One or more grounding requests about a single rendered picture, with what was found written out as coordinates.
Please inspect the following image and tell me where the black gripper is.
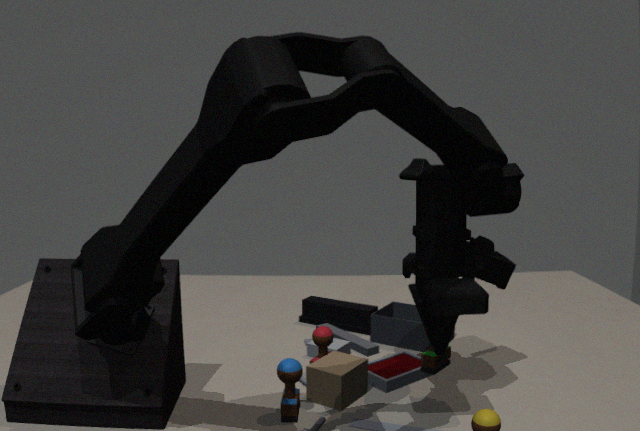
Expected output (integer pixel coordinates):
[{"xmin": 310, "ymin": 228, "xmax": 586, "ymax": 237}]
[{"xmin": 402, "ymin": 219, "xmax": 489, "ymax": 355}]

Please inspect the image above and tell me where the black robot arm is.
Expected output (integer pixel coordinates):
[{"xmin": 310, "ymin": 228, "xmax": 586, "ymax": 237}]
[{"xmin": 71, "ymin": 33, "xmax": 524, "ymax": 356}]

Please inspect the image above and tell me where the red-handled rubber stamp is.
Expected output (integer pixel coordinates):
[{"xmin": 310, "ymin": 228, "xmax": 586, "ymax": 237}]
[{"xmin": 310, "ymin": 326, "xmax": 334, "ymax": 363}]

